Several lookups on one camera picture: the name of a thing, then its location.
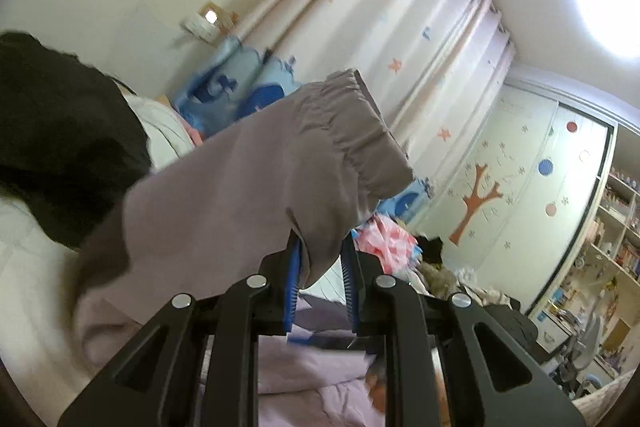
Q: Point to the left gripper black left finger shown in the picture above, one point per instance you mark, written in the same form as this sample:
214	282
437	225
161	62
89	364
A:
195	362

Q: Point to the black garment on bed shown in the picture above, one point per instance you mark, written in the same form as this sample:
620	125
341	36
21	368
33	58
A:
71	146

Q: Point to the white bookshelf with items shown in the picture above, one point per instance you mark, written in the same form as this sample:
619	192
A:
588	331

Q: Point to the white wardrobe with tree decal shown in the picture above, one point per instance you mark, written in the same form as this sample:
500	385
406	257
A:
515	209

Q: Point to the whale print pink curtain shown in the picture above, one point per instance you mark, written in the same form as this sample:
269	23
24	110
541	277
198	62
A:
433	67

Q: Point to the white striped duvet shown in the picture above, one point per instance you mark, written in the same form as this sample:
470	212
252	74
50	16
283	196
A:
41	372

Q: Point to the white wall socket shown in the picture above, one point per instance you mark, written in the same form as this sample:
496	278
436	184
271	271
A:
210	22

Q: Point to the olive khaki garment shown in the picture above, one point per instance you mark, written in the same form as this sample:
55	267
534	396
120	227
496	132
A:
439	281

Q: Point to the pink checkered plastic bag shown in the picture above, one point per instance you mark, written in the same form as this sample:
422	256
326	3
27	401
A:
383	238

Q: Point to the small black garment by wardrobe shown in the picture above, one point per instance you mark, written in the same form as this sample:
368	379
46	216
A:
431	248

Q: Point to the lilac and purple jacket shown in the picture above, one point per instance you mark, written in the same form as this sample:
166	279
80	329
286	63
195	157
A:
316	162

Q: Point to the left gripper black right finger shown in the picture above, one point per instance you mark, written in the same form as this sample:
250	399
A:
446	362

